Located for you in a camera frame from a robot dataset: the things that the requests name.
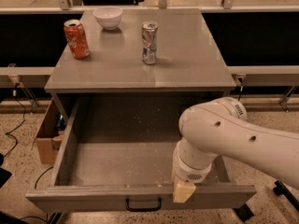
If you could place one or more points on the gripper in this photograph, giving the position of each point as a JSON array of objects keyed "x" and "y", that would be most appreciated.
[{"x": 191, "y": 173}]

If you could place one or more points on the grey top drawer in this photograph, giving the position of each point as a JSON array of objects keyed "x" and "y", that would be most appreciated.
[{"x": 116, "y": 155}]

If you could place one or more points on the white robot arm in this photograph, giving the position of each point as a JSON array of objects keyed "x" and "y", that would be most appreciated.
[{"x": 221, "y": 128}]

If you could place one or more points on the grey drawer cabinet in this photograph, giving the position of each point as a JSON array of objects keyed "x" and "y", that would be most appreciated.
[{"x": 188, "y": 58}]

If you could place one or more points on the black power adapter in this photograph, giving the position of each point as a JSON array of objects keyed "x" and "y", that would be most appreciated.
[{"x": 244, "y": 213}]

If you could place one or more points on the black stand leg right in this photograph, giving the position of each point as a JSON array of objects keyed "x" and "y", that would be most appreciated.
[{"x": 280, "y": 189}]

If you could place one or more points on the black stand leg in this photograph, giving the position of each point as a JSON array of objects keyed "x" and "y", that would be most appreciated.
[
  {"x": 280, "y": 189},
  {"x": 54, "y": 218}
]

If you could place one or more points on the black stand leg left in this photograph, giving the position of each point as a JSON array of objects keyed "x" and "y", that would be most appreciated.
[{"x": 54, "y": 218}]

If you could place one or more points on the cardboard box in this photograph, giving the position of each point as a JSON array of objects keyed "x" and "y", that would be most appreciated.
[{"x": 49, "y": 135}]

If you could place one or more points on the crushed silver can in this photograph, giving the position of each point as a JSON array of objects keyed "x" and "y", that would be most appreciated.
[{"x": 149, "y": 38}]

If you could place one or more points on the white bowl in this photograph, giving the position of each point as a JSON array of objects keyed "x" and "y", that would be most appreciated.
[{"x": 108, "y": 18}]

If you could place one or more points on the orange soda can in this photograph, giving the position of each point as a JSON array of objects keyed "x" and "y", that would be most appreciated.
[{"x": 76, "y": 39}]

